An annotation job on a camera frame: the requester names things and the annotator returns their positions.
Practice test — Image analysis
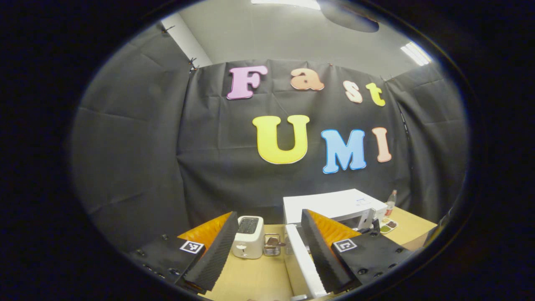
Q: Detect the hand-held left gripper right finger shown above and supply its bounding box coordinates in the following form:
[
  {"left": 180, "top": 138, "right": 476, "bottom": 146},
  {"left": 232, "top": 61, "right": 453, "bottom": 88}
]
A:
[{"left": 301, "top": 209, "right": 415, "bottom": 294}]

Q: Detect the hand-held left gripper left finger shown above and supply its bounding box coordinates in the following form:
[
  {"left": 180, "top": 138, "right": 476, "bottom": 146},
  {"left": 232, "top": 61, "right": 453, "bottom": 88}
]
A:
[{"left": 127, "top": 211, "right": 240, "bottom": 292}]

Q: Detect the white microwave oven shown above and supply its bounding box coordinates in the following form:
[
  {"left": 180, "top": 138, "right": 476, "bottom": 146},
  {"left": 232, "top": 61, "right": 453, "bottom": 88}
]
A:
[{"left": 283, "top": 189, "right": 389, "bottom": 300}]

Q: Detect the white divided dish of beans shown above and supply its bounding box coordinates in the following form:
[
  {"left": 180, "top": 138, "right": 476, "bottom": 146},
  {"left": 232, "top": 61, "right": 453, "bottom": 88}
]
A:
[{"left": 378, "top": 217, "right": 399, "bottom": 235}]

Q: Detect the clear plastic bottle red label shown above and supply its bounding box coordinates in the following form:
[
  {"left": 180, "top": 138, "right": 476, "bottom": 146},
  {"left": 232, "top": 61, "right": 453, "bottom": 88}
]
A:
[{"left": 385, "top": 189, "right": 398, "bottom": 217}]

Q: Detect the white toaster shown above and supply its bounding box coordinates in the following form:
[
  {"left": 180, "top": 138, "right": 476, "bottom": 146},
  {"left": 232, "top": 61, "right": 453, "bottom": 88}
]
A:
[{"left": 232, "top": 215, "right": 265, "bottom": 260}]

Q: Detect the black backdrop cloth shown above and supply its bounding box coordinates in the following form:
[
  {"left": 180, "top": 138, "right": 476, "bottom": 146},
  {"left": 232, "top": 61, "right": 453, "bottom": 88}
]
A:
[{"left": 70, "top": 21, "right": 469, "bottom": 251}]

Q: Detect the small ceiling light panel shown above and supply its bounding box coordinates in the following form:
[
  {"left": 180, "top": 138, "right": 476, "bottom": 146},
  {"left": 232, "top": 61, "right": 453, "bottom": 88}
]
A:
[{"left": 400, "top": 41, "right": 433, "bottom": 67}]

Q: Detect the dark round ceiling fixture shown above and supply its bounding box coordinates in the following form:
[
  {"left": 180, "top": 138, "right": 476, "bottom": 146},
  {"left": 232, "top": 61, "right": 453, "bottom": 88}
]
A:
[{"left": 319, "top": 0, "right": 380, "bottom": 33}]

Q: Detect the large ceiling light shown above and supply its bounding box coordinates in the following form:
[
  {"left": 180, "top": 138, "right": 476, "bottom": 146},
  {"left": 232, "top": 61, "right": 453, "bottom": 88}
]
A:
[{"left": 250, "top": 0, "right": 321, "bottom": 10}]

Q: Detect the small wire rack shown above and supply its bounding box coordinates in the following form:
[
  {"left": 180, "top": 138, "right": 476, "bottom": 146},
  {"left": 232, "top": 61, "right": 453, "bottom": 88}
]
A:
[{"left": 263, "top": 233, "right": 287, "bottom": 257}]

